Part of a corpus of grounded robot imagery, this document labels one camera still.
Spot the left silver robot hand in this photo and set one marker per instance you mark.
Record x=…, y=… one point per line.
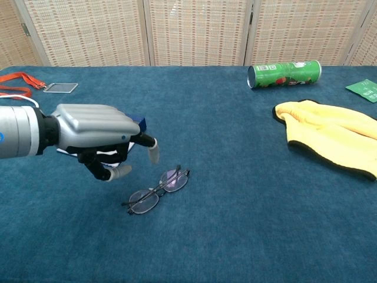
x=94, y=123

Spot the blue and white box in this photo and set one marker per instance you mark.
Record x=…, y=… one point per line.
x=140, y=123

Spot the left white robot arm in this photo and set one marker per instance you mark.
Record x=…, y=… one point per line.
x=17, y=132

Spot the clear badge holder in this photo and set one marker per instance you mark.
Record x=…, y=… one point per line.
x=60, y=88

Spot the metal screen hinge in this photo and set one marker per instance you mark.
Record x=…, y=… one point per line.
x=26, y=30

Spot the teal table mat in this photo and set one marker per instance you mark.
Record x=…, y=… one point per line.
x=221, y=147

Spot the woven bamboo folding screen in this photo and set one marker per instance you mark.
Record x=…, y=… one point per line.
x=188, y=32

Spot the green chip can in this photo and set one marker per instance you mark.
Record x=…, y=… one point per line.
x=282, y=73

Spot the yellow cloth black trim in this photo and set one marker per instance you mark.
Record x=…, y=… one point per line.
x=324, y=129

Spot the green sachet packet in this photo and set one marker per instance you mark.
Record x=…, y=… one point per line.
x=365, y=90

